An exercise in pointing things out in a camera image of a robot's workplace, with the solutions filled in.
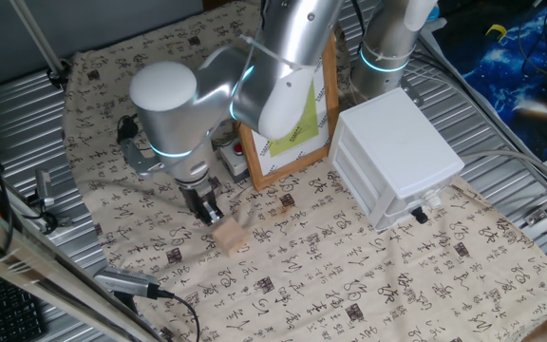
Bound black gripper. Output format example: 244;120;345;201
178;180;225;227

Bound light wooden cube block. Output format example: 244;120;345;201
212;217;250;259

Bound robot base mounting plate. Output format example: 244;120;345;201
399;75;425;108

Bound grey box with red button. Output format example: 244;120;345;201
219;140;251;183

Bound beige calligraphy print tablecloth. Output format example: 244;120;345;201
62;0;547;342

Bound white plastic drawer cabinet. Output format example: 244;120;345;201
328;86;465;233

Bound black clamp on pole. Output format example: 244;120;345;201
46;60;71;90

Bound small black plug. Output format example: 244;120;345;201
410;205;430;225

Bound black keyboard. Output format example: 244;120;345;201
0;268;47;342

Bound thin metal pole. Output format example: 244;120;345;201
9;0;66;77

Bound blue space print mat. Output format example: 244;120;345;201
432;2;547;162

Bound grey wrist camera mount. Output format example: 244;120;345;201
115;113;164;178

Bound black camera cable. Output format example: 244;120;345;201
157;289;202;342

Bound wooden picture frame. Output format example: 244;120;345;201
233;32;340;192

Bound silver ribbed camera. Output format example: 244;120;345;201
93;266;161;314

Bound small silver camera on mount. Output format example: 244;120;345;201
26;168;73;234

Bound aluminium frame bar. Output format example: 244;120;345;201
0;192;160;342

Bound white cable gland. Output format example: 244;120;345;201
420;186;443;211

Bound thin black looped cable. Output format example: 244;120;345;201
517;3;547;82

